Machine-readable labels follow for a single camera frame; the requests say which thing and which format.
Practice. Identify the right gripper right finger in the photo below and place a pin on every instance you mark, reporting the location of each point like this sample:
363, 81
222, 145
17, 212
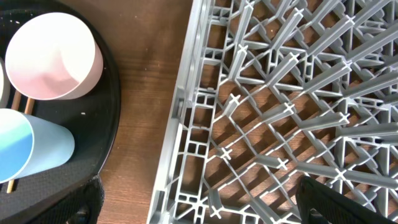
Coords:
318, 203

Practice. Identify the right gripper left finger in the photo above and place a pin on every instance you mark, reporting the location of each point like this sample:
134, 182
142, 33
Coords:
83, 205

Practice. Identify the light blue cup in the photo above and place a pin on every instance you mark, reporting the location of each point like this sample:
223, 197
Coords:
30, 145

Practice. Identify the grey plate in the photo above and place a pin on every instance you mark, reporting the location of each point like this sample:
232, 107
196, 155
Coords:
5, 86

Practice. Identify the pink white bowl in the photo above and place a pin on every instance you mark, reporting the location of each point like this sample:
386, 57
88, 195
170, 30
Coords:
53, 56

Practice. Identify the grey dishwasher rack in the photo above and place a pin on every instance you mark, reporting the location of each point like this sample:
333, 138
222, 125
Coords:
270, 91

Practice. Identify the round black tray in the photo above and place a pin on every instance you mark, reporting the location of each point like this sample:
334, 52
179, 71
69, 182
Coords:
92, 119

